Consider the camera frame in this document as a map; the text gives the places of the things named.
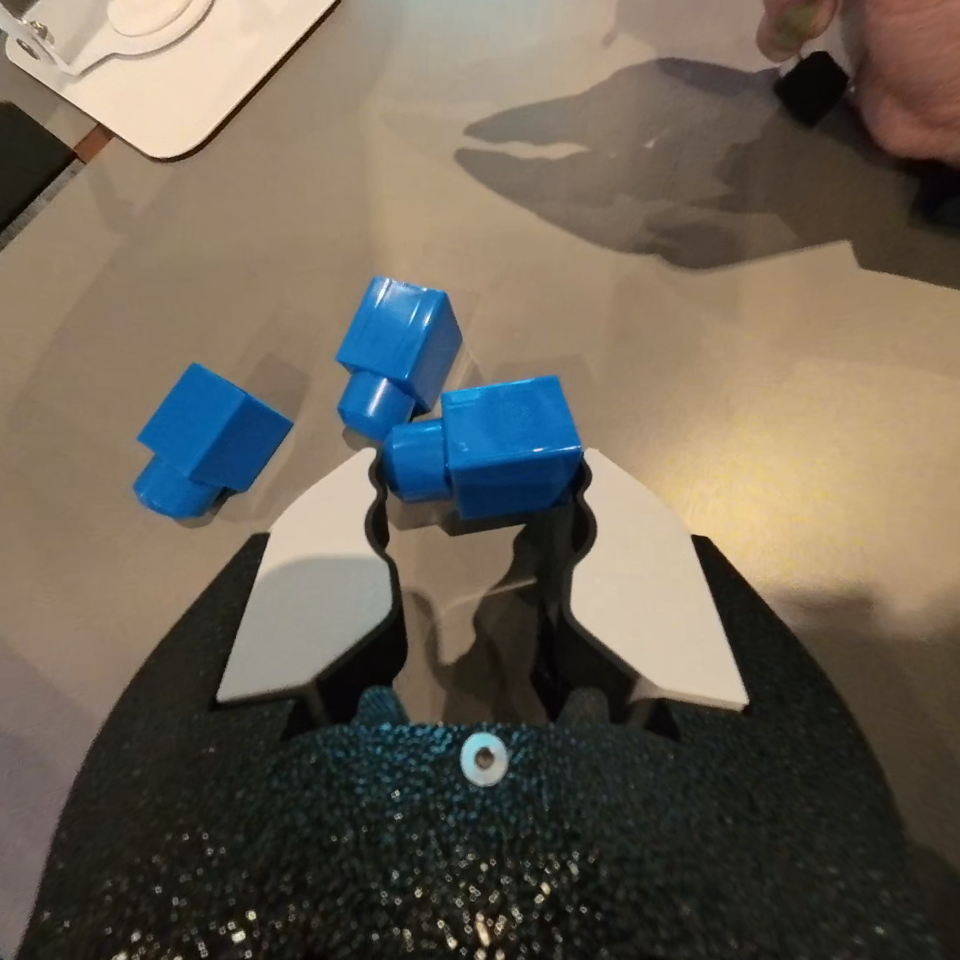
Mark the blue mega block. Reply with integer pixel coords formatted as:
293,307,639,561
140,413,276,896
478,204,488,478
133,363,295,520
382,375,586,522
335,276,462,440

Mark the person's right hand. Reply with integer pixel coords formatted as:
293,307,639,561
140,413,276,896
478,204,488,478
753,0,960,162

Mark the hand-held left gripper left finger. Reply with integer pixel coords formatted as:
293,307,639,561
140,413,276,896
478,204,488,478
216,447,411,721

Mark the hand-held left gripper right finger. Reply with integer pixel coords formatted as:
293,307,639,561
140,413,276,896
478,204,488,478
517,447,751,725

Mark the instruction board on white stand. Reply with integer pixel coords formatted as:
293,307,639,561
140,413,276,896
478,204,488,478
0,0,342,160

